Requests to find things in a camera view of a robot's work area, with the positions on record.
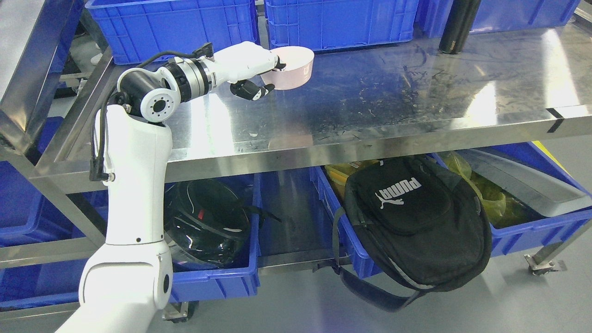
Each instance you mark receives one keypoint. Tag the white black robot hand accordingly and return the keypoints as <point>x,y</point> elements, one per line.
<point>238,63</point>

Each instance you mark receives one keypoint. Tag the pink plastic bowl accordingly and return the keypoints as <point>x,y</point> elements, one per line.
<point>298,69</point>

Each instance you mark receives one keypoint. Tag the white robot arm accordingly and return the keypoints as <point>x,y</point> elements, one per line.
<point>128,280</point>

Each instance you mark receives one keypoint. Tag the blue crate on table middle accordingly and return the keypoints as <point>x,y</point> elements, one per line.
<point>323,25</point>

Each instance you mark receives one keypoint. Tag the blue crate on table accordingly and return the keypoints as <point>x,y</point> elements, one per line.
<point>323,25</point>
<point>138,29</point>
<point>497,15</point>

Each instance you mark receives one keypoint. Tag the stainless steel shelf rack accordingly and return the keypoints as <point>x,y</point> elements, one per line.
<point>35,39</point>

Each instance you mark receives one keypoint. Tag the blue crate under table middle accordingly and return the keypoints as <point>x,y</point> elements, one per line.
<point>350,246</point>

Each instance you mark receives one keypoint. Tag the blue crate under table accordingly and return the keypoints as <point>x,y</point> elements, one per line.
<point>350,246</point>
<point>239,281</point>
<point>522,228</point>

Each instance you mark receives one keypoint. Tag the blue crate on table left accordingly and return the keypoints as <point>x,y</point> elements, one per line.
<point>138,29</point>

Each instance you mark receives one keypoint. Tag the black motorcycle helmet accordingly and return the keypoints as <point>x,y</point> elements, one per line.
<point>207,225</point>

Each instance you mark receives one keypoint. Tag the blue crate under table left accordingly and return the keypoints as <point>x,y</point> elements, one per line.
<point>239,281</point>

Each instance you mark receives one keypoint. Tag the black cylindrical bottle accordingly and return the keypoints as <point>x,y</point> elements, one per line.
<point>458,25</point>

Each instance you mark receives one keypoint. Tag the black Puma backpack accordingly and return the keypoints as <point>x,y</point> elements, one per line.
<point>421,223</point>

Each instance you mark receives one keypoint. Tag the blue crate far left lower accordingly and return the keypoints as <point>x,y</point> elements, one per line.
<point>38,285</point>

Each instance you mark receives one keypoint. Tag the blue crate on table right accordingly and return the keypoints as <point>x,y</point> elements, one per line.
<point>497,15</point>

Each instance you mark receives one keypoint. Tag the yellow green plastic bag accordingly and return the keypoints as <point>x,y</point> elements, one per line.
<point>492,198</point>

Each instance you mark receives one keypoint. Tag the stainless steel cart table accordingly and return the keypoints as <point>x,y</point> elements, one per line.
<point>505,87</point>

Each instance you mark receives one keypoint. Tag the grey tray in crate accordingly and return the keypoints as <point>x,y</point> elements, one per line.
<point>548,196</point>

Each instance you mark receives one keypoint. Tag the blue crate under table right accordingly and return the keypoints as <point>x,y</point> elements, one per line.
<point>522,228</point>

